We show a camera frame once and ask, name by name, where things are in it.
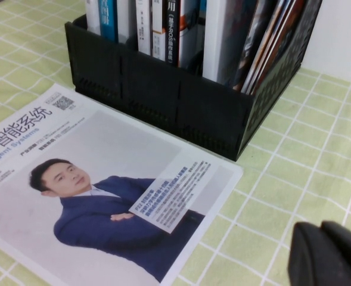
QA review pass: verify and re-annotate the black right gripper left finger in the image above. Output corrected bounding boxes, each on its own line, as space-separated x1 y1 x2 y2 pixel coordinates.
288 221 351 286

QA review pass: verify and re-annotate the white page thin magazine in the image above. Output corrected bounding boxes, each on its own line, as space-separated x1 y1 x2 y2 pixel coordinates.
240 0 295 93

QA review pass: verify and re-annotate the picture spine thin magazine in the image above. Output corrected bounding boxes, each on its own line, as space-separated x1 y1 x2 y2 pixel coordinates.
231 0 279 90

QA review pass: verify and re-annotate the man portrait cover magazine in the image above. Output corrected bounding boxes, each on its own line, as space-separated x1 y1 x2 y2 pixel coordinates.
0 83 244 286

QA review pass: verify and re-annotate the dark blue cover magazine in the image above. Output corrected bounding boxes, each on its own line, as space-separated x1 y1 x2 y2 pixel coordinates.
202 0 259 85

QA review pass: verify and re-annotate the black plastic book holder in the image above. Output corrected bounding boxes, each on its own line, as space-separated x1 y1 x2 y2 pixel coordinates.
64 0 324 162

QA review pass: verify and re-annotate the white spine black-logo book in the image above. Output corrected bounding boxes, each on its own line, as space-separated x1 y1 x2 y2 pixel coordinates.
151 0 166 60

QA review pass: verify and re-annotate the black spine robot book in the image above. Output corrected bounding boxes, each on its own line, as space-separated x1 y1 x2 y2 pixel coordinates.
163 0 181 67

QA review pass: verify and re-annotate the blue grey spine book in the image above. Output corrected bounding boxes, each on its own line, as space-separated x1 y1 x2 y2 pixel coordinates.
179 0 208 72

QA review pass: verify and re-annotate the black white spine book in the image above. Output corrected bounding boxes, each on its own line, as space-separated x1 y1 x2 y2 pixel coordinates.
135 0 153 57

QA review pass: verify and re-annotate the thick white orange-band book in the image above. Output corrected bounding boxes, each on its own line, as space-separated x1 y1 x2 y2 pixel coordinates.
117 0 138 45

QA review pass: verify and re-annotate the blue spine mechanism book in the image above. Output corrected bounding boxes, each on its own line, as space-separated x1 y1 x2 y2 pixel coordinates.
99 0 119 43

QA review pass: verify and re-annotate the thin white orange-band book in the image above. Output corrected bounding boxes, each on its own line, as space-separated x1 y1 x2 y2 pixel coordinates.
85 0 102 36

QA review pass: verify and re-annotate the green white checked tablecloth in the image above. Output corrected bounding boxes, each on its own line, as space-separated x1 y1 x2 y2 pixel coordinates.
0 0 351 286

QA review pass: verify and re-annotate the grey cover magazine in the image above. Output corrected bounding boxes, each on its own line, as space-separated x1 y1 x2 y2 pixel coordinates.
246 0 306 95

